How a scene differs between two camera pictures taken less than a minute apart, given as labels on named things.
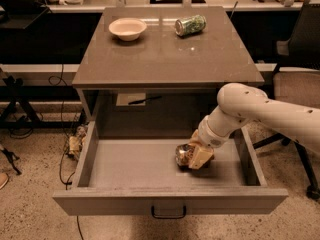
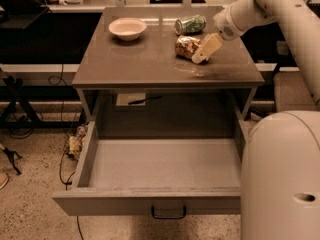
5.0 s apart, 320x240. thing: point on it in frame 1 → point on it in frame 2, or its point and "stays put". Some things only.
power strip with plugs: x=76 y=142 stays put
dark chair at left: x=21 y=10 stays put
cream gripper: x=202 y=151 → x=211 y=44
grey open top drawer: x=138 y=175 stays put
